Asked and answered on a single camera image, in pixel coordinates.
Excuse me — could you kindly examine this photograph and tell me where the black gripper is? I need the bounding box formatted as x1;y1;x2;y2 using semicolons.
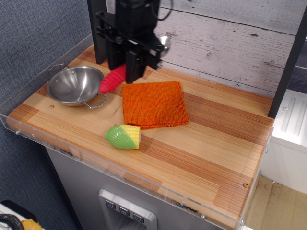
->
96;0;164;84

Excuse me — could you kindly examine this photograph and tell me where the red handled metal spoon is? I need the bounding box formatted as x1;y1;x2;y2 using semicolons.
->
99;36;171;94

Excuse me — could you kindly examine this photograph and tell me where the orange folded cloth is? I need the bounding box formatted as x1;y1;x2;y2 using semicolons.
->
122;81;190;129

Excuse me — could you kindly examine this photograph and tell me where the stainless steel bowl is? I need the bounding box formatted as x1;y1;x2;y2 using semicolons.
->
47;63;108;109

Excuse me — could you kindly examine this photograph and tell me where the toy corn cob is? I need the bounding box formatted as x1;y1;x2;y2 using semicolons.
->
105;125;141;150

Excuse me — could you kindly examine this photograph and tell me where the clear acrylic guard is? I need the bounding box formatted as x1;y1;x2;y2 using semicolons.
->
0;33;274;228

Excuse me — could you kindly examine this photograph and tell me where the grey toy fridge cabinet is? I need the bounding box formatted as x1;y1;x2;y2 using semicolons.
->
47;148;219;230

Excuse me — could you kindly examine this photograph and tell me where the silver dispenser panel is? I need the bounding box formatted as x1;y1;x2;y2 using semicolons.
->
98;189;158;230

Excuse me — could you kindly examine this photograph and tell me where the white toy sink unit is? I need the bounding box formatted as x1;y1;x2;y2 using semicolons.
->
260;90;307;194

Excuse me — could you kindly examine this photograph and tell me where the yellow object bottom left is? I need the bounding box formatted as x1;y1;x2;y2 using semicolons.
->
21;219;43;230

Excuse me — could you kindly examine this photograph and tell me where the black left post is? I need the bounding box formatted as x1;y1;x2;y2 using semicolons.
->
87;0;115;64

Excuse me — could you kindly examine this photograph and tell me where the black post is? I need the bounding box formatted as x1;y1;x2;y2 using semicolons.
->
268;7;307;118
87;0;115;64

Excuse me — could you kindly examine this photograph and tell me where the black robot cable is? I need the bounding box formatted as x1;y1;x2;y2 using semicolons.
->
150;0;174;22

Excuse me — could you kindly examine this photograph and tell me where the black right post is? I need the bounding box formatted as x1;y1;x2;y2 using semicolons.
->
268;7;307;118

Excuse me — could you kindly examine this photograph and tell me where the black braided cable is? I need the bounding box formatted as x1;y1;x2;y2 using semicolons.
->
0;213;24;230

